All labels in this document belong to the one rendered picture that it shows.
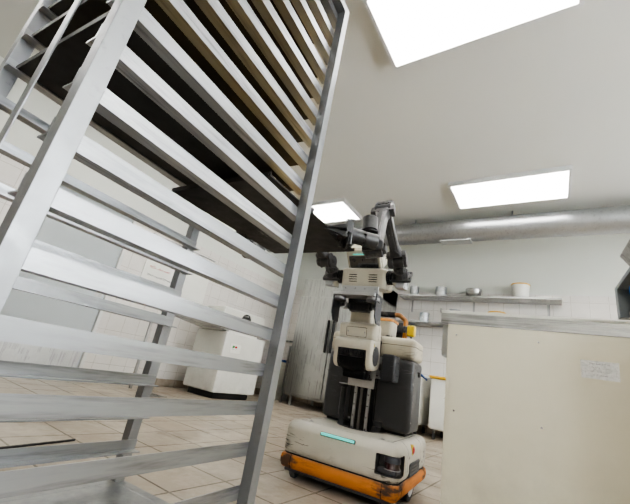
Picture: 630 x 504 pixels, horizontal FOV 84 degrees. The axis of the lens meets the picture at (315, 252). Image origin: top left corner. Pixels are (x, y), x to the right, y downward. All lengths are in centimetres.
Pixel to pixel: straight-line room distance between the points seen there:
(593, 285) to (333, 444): 467
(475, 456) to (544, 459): 23
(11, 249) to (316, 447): 171
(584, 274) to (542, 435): 449
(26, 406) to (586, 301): 577
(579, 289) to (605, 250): 63
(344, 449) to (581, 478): 94
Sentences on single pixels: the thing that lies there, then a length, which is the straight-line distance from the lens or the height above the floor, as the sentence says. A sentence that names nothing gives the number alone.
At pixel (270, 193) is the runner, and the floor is 95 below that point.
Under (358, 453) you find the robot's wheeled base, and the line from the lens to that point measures 193.
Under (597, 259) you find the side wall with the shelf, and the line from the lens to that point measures 608.
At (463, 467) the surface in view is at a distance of 169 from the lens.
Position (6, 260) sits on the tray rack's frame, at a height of 59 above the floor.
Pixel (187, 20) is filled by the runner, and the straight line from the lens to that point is 86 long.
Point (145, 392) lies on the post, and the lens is 125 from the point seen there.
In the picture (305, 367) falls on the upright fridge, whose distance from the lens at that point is 575.
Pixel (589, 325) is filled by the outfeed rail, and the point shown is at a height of 87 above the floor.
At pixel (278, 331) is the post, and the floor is 61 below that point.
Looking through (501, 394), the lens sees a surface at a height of 57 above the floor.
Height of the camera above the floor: 52
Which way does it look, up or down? 19 degrees up
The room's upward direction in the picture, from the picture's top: 10 degrees clockwise
